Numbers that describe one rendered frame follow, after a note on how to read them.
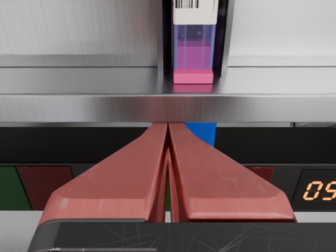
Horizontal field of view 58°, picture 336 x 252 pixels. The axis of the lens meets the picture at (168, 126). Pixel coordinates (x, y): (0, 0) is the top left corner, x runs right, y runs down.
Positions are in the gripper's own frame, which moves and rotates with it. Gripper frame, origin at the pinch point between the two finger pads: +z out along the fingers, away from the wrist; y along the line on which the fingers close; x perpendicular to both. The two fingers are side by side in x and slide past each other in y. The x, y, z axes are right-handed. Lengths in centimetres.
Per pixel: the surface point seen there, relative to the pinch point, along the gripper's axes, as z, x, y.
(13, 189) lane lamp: 2.2, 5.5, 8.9
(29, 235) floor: 38, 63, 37
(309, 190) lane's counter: 2.1, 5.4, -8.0
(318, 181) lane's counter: 2.1, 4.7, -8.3
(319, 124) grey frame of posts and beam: 26.5, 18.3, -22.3
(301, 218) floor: 41, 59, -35
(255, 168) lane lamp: 2.1, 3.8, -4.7
